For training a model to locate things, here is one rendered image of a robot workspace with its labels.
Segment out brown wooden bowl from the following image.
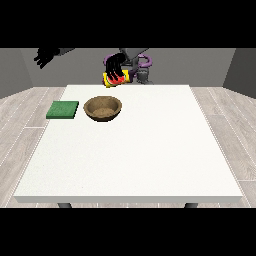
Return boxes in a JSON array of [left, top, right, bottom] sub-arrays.
[[83, 95, 123, 123]]

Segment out green square pad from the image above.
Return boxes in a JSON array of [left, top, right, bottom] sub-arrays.
[[45, 100, 80, 120]]

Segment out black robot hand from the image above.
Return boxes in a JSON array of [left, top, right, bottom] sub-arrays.
[[33, 48, 62, 70], [105, 53, 127, 83]]

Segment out yellow cup with melon print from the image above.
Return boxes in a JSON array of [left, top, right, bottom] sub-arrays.
[[102, 69, 131, 89]]

